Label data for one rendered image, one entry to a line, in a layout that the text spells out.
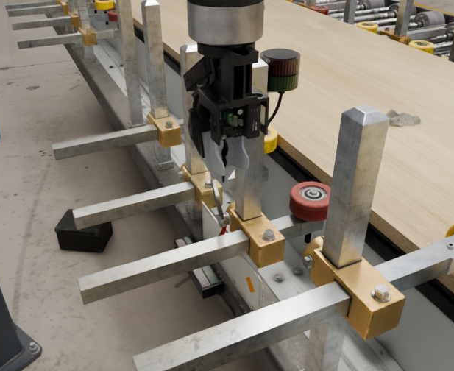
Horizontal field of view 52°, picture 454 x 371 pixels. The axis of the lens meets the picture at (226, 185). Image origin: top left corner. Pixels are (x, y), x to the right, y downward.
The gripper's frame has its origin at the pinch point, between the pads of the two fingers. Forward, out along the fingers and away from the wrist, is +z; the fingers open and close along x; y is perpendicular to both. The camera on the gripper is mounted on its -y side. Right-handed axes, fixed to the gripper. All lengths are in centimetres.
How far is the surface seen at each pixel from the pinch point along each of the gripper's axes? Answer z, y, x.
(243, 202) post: 9.6, -3.8, 6.0
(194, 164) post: 15.6, -28.7, 6.8
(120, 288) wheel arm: 16.5, 0.0, -17.1
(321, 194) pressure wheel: 10.4, -0.9, 19.9
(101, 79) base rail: 30, -131, 7
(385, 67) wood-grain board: 10, -49, 77
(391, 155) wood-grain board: 10.6, -6.8, 41.3
